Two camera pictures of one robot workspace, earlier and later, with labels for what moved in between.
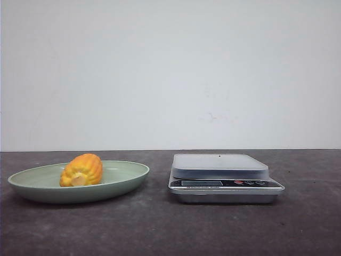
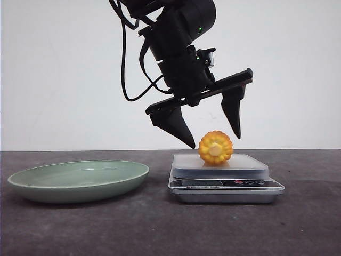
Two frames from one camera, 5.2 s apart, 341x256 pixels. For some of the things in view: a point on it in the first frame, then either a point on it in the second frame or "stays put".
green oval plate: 43,183 stays put
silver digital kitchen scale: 221,178 stays put
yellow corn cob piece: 84,169 → 216,147
